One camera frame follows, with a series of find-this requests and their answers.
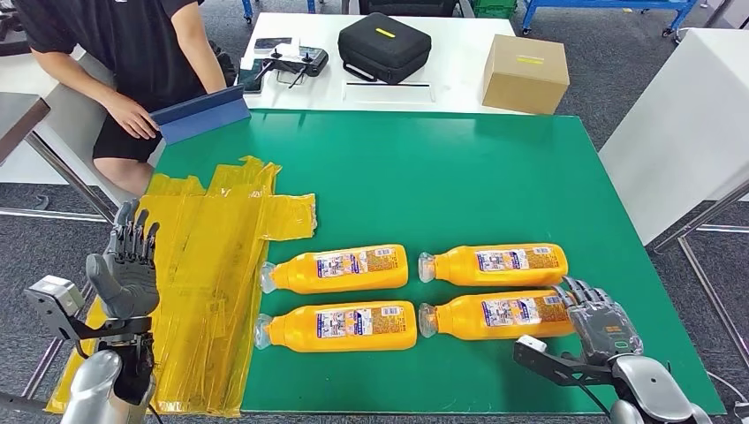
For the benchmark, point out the brown cardboard box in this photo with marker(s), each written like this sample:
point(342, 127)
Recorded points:
point(522, 83)

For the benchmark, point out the white and grey desk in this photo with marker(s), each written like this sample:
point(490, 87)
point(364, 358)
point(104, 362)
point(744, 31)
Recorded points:
point(64, 134)

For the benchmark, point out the black carrying case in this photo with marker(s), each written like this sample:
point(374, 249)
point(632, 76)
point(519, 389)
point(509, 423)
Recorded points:
point(381, 54)

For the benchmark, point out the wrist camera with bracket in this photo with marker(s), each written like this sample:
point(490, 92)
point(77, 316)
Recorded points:
point(55, 295)
point(556, 366)

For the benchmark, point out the dark grey side table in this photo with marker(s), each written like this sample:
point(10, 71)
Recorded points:
point(17, 118)

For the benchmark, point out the blue metal cart frame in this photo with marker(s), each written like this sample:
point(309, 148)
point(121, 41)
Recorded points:
point(643, 3)

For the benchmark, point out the black crate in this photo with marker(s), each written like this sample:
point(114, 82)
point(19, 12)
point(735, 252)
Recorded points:
point(409, 6)

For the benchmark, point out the yellow taped cardboard sheet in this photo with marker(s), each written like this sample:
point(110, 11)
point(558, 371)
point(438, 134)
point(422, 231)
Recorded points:
point(205, 292)

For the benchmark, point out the person's right forearm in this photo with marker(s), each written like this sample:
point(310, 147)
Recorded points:
point(70, 79)

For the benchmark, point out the person's right hand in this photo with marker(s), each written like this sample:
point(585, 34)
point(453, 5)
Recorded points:
point(131, 117)

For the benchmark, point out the black moulded tray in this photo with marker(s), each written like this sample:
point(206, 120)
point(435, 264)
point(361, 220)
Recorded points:
point(9, 35)

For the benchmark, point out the white side table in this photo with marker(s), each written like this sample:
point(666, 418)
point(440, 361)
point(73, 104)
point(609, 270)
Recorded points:
point(691, 118)

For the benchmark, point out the dark tablet device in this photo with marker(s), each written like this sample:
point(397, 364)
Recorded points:
point(253, 83)

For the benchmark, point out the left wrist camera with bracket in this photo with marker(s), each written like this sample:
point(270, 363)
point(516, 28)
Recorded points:
point(55, 295)

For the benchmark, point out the green plastic crate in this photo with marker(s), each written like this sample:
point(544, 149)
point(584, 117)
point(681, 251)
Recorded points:
point(495, 7)

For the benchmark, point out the grey metal table rail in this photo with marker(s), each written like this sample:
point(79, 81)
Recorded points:
point(47, 360)

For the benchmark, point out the person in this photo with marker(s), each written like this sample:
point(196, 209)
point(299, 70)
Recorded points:
point(129, 41)

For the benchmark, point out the black remote controller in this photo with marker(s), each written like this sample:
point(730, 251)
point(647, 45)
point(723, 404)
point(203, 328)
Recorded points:
point(308, 62)

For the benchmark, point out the person's left forearm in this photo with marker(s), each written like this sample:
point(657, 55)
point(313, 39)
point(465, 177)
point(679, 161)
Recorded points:
point(202, 52)

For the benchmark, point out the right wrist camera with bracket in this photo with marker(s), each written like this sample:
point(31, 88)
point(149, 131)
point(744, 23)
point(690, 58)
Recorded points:
point(556, 366)

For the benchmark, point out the blue tablet case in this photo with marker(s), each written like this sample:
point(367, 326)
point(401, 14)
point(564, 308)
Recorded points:
point(202, 121)

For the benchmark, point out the green table mat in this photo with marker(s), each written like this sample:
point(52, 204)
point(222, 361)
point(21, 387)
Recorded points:
point(409, 175)

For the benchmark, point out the orange plastic bottle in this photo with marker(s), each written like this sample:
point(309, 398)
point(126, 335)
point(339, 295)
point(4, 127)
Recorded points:
point(456, 319)
point(351, 340)
point(456, 266)
point(351, 281)

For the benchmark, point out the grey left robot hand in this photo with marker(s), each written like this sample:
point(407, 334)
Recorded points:
point(129, 281)

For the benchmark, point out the grey metal leg frame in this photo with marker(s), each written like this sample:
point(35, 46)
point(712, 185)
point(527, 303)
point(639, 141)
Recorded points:
point(700, 216)

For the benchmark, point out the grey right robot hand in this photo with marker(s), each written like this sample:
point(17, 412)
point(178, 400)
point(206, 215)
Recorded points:
point(602, 327)

